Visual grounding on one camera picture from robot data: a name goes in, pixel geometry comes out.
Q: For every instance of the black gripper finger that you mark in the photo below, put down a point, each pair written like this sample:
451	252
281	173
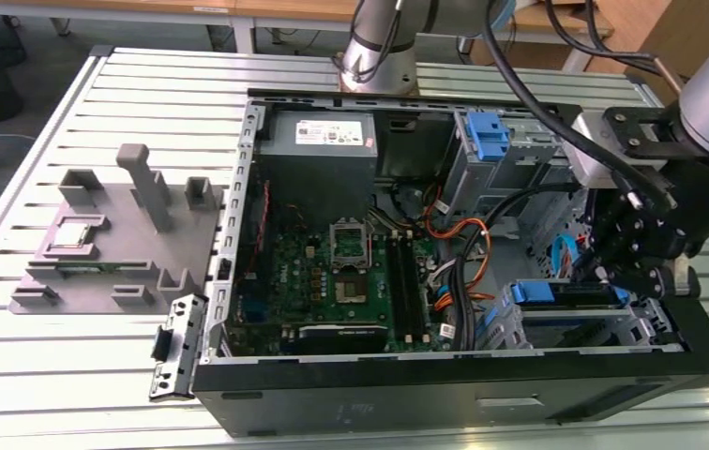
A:
667	267
614	248

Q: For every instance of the hard disk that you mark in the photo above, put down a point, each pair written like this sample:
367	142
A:
532	293

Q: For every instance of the metal disk bay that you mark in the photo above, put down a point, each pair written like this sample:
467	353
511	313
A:
572	316

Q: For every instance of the grey metal drive cage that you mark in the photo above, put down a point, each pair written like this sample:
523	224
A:
472	187

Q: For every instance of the blue plastic drive latch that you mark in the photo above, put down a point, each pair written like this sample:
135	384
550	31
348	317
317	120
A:
486	136

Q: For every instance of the black RAM slot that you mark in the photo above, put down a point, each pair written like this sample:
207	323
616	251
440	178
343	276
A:
399	290

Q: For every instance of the wooden cabinet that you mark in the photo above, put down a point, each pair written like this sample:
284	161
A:
686	23

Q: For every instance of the CPU socket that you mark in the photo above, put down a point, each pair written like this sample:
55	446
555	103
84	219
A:
352	289

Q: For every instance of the black graphics card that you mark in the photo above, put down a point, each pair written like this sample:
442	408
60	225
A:
341	338

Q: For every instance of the black PC case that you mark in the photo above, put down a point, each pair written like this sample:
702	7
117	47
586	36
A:
391	398

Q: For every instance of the grey power supply unit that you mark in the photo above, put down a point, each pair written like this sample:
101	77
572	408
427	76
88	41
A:
323	183

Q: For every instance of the green motherboard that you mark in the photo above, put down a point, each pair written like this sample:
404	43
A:
295	304

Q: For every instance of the grey expansion card retainer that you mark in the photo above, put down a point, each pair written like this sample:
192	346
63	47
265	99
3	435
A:
181	347

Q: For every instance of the grey parts rack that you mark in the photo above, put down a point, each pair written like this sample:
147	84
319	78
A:
135	253

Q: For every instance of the green RAM stick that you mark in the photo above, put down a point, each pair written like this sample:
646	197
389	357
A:
88	267

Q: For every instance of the silver CPU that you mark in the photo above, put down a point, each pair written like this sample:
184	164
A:
71	234

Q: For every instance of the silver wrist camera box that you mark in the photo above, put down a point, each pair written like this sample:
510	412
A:
592	150

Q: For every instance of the wooden desk white frame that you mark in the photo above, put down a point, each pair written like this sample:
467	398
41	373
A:
160	14
530	19

